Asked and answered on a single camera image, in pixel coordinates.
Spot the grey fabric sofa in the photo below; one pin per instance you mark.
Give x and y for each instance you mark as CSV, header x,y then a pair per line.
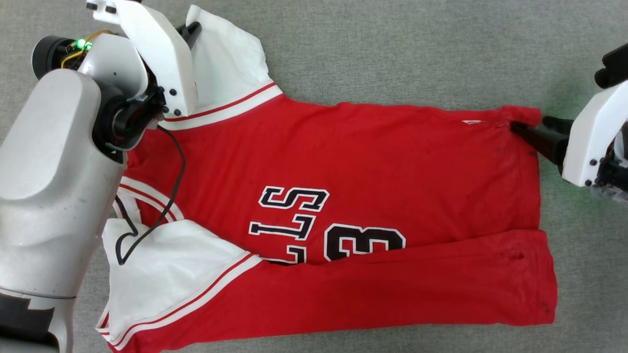
x,y
392,49

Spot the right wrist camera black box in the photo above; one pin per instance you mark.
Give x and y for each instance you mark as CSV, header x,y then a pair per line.
x,y
615,63

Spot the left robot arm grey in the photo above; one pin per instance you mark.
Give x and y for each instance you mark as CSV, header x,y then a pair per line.
x,y
44,171

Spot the red and white jersey shirt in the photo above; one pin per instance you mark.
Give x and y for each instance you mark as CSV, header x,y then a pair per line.
x,y
392,157

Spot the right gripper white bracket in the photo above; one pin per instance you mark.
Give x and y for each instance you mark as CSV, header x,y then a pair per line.
x,y
596,137

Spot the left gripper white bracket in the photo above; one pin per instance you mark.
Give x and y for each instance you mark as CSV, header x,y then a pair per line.
x,y
157,54

